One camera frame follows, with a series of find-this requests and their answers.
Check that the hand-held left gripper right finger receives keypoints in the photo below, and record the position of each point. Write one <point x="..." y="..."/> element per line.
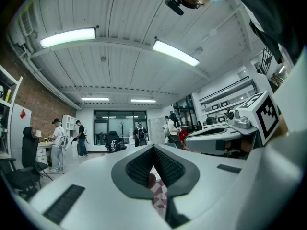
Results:
<point x="206" y="176"/>

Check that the white arched cabinet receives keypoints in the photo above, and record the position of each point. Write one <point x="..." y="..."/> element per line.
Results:
<point x="68" y="123"/>

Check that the white air conditioner unit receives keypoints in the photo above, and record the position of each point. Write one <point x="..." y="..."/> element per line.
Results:
<point x="26" y="20"/>

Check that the small table lamp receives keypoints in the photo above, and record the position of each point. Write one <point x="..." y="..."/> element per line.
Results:
<point x="38" y="133"/>

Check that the pink white checkered tablecloth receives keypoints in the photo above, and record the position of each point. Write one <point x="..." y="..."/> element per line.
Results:
<point x="159" y="195"/>

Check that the black gaming chair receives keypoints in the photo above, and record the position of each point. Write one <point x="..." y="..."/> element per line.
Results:
<point x="112" y="139"/>

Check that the black head-mounted camera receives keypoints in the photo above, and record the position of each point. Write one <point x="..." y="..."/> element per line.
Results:
<point x="173" y="6"/>

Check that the white round backpack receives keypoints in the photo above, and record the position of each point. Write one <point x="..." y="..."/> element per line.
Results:
<point x="68" y="142"/>
<point x="141" y="134"/>

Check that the white locker cabinet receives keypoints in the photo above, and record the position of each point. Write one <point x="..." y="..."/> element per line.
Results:
<point x="156" y="128"/>

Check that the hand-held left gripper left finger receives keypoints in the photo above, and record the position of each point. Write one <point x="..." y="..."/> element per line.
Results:
<point x="96" y="188"/>

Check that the large dark-framed window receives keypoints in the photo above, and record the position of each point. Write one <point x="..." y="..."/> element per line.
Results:
<point x="120" y="115"/>

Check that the white desk with drawers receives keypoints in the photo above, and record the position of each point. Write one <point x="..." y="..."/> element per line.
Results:
<point x="43" y="152"/>

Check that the white shelving rack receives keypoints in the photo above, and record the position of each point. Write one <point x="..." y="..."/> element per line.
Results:
<point x="227" y="97"/>

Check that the long ceiling light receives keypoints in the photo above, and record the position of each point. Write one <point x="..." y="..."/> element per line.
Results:
<point x="67" y="37"/>
<point x="94" y="98"/>
<point x="175" y="53"/>
<point x="143" y="100"/>

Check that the white shelf unit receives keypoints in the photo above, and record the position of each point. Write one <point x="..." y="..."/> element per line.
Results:
<point x="15" y="90"/>

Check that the person's black clothing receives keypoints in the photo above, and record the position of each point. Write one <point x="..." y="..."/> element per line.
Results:
<point x="263" y="13"/>

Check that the red round object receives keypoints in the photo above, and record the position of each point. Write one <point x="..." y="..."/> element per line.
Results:
<point x="183" y="134"/>

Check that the person's right forearm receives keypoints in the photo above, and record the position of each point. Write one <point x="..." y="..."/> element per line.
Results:
<point x="283" y="128"/>

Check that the black coat rack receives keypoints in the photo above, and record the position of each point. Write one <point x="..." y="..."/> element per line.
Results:
<point x="123" y="128"/>

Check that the white panel with red diamond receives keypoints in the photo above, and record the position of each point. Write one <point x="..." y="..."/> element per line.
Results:
<point x="20" y="133"/>

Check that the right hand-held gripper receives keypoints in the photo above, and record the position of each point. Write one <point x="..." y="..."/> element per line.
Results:
<point x="266" y="118"/>

